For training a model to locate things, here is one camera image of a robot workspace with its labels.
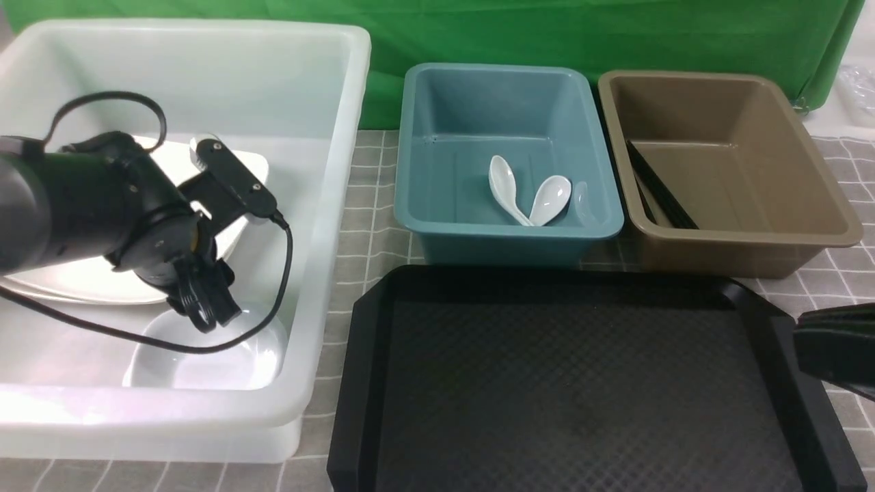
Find clear plastic bag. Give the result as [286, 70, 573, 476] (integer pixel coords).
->
[837, 64, 874, 120]

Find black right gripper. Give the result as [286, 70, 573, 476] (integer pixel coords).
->
[793, 302, 874, 402]

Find black chopsticks in brown bin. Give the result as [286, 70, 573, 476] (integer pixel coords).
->
[625, 140, 699, 230]

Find green backdrop cloth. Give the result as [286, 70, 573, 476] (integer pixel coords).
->
[2, 1, 865, 130]

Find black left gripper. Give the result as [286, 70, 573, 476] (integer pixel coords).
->
[62, 131, 243, 333]

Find brown plastic bin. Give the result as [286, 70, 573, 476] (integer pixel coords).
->
[599, 70, 865, 278]

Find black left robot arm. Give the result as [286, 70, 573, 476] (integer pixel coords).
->
[1, 131, 241, 333]

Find white spoon in teal bin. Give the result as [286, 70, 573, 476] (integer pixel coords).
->
[529, 175, 572, 227]

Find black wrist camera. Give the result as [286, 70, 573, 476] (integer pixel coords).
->
[178, 135, 279, 237]

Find white square rice plate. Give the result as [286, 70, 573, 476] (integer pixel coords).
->
[0, 134, 270, 305]

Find large white plastic bin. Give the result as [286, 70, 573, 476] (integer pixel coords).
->
[2, 18, 370, 463]

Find grey checked tablecloth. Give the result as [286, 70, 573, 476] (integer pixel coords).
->
[2, 131, 873, 491]

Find white spoon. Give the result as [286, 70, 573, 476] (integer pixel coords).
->
[529, 175, 572, 227]
[488, 155, 533, 227]

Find teal plastic bin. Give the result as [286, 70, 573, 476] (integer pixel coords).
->
[394, 63, 625, 268]

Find white bowl in bin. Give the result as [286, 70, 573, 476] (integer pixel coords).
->
[122, 303, 288, 390]

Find black plastic serving tray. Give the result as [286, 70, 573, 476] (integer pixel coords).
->
[326, 265, 869, 491]

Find black cable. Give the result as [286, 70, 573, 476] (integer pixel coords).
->
[0, 91, 295, 355]

